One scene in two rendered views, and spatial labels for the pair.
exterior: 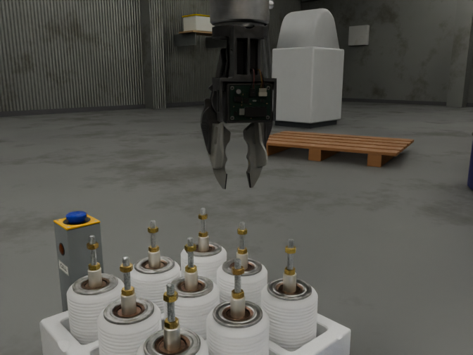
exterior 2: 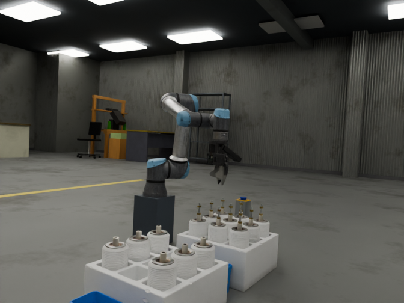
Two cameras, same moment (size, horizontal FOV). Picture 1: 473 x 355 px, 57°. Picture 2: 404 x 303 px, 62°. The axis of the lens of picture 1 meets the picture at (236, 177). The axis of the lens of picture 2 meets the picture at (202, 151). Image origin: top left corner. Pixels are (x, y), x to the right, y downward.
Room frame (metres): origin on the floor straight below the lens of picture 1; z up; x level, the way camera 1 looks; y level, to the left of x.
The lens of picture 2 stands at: (0.11, -1.56, 0.67)
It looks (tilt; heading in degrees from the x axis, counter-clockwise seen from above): 2 degrees down; 76
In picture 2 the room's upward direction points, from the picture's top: 3 degrees clockwise
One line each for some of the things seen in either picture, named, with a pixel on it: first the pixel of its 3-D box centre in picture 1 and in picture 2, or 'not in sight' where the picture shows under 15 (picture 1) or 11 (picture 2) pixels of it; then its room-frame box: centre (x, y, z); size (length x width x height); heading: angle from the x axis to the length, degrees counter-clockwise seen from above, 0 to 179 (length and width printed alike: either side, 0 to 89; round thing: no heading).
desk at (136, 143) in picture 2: not in sight; (154, 146); (1.06, 7.69, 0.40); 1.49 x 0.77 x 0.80; 45
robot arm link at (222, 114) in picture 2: not in sight; (220, 120); (0.58, 0.00, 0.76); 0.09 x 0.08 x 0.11; 101
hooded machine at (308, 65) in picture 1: (308, 69); not in sight; (5.59, -0.90, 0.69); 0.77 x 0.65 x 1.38; 133
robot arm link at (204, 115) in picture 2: not in sight; (208, 121); (0.55, 0.09, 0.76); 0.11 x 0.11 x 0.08; 11
